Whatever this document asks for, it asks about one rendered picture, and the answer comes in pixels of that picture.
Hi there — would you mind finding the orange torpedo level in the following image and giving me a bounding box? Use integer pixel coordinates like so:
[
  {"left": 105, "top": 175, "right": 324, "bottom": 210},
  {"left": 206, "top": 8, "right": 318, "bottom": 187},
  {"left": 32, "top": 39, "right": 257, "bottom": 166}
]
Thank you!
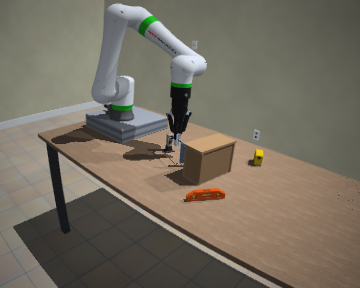
[{"left": 186, "top": 188, "right": 225, "bottom": 202}]

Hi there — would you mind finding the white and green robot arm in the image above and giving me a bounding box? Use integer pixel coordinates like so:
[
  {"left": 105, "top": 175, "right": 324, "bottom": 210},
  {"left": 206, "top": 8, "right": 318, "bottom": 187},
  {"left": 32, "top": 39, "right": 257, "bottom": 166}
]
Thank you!
[{"left": 91, "top": 4, "right": 207, "bottom": 122}]

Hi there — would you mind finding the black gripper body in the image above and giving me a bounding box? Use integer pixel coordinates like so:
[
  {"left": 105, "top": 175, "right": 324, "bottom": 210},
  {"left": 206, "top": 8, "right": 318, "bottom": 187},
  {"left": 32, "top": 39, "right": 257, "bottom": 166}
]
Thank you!
[{"left": 171, "top": 98, "right": 188, "bottom": 118}]

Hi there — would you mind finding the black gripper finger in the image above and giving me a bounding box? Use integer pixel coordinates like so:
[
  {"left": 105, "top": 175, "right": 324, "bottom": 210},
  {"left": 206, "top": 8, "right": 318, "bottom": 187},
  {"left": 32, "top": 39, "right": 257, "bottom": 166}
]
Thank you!
[
  {"left": 178, "top": 111, "right": 192, "bottom": 147},
  {"left": 166, "top": 111, "right": 180, "bottom": 147}
]

